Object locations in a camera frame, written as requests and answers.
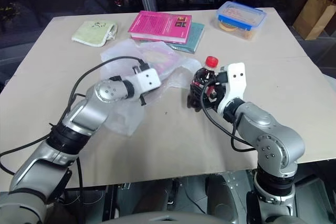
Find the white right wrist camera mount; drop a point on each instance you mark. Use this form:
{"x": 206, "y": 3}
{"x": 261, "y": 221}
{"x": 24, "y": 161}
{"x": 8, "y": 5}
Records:
{"x": 235, "y": 85}

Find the teal book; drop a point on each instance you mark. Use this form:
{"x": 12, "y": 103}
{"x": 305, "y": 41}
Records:
{"x": 195, "y": 37}

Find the dark rounded shape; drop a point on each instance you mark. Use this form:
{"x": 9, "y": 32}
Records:
{"x": 225, "y": 197}

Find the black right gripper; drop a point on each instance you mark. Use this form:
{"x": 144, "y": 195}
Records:
{"x": 213, "y": 94}

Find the brown paper bag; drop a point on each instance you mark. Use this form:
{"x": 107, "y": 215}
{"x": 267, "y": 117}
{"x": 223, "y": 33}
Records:
{"x": 312, "y": 16}

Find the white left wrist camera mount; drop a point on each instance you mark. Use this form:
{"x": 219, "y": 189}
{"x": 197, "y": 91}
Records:
{"x": 148, "y": 81}

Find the pink hardcover book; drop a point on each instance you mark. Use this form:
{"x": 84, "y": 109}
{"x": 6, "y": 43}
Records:
{"x": 157, "y": 26}

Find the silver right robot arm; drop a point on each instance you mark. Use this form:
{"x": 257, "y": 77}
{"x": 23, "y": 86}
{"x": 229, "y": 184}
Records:
{"x": 262, "y": 121}

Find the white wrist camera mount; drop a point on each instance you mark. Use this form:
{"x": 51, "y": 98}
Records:
{"x": 148, "y": 81}
{"x": 235, "y": 85}

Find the light green folded cloth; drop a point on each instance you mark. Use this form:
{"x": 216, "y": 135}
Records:
{"x": 92, "y": 32}

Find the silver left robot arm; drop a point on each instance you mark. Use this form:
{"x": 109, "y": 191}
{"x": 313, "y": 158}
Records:
{"x": 86, "y": 111}

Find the red-capped cola bottle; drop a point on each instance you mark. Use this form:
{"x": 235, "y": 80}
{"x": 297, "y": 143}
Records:
{"x": 203, "y": 75}

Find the translucent plastic bag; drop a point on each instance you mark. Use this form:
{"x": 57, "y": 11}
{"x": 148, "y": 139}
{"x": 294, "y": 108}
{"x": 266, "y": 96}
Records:
{"x": 123, "y": 48}

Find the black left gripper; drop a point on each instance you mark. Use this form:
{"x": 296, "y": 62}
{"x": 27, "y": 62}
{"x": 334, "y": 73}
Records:
{"x": 141, "y": 100}

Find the clear blue-lidded food container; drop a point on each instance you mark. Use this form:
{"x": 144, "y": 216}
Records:
{"x": 240, "y": 14}

